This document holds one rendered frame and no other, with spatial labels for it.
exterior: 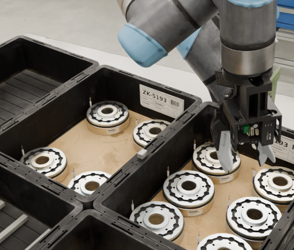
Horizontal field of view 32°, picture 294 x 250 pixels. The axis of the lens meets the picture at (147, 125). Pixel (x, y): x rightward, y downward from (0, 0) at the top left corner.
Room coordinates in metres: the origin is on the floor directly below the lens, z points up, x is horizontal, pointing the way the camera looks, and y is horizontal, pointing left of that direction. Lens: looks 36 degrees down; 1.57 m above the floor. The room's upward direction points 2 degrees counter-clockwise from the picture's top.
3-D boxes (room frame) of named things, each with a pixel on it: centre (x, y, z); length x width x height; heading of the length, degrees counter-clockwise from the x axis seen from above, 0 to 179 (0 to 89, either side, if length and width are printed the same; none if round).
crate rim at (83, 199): (0.89, 0.11, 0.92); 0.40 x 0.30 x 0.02; 143
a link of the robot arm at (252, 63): (0.64, -0.15, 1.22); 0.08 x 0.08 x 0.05
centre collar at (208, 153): (0.84, -0.15, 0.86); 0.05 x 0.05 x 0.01
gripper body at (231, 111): (0.63, -0.15, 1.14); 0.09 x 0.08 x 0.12; 8
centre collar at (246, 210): (0.66, -0.19, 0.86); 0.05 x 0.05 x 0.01
